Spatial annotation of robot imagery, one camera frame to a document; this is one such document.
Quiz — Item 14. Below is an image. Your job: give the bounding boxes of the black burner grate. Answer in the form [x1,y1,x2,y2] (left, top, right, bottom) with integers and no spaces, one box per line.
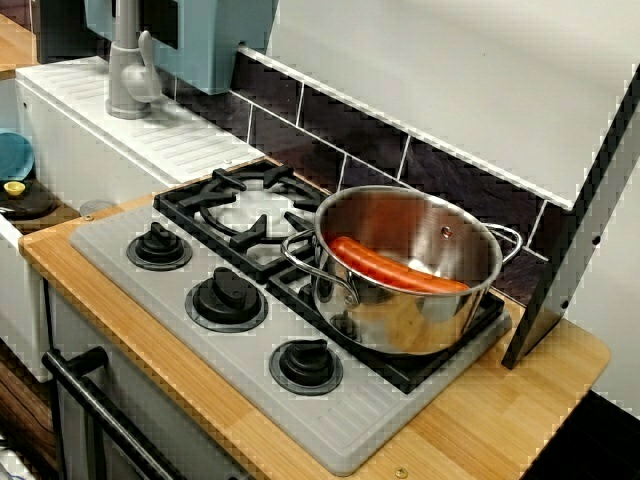
[153,159,506,396]

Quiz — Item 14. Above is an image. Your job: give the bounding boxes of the white sink unit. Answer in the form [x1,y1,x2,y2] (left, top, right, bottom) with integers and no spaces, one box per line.
[0,54,266,384]

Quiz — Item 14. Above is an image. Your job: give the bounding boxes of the blue plate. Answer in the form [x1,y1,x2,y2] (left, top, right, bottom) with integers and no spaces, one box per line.
[0,128,36,184]

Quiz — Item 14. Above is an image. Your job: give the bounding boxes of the stainless steel pot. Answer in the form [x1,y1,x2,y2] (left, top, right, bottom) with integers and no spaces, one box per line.
[282,185,524,357]

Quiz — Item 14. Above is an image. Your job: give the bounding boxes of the wooden countertop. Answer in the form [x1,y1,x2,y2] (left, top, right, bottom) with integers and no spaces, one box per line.
[18,155,612,480]

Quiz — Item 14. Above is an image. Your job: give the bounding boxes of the grey toy faucet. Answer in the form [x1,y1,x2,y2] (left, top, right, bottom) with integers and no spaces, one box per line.
[104,0,164,120]

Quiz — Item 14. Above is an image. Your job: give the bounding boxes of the black stove knob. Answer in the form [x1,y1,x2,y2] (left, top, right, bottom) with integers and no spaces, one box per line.
[268,338,345,398]
[184,266,270,334]
[125,222,194,273]

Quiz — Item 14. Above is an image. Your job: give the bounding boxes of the grey toy stove panel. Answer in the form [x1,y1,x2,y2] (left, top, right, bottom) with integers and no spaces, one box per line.
[68,199,514,477]

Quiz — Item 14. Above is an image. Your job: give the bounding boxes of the light blue box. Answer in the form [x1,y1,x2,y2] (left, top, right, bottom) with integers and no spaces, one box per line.
[84,0,282,96]

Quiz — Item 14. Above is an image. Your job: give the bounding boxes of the black pan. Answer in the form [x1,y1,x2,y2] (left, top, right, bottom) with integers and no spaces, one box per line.
[0,187,59,220]

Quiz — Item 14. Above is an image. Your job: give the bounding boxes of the black oven door handle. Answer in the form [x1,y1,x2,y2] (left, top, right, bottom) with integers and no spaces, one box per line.
[42,346,186,480]

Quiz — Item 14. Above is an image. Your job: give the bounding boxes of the red toy sausage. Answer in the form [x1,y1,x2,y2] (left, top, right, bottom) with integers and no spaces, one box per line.
[327,236,470,294]

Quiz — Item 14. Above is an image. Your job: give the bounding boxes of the white oven door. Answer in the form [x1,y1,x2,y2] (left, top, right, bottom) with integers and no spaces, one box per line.
[44,279,251,480]

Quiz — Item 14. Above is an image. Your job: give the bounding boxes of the white black-edged side panel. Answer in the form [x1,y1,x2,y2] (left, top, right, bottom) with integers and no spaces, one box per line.
[501,64,640,371]

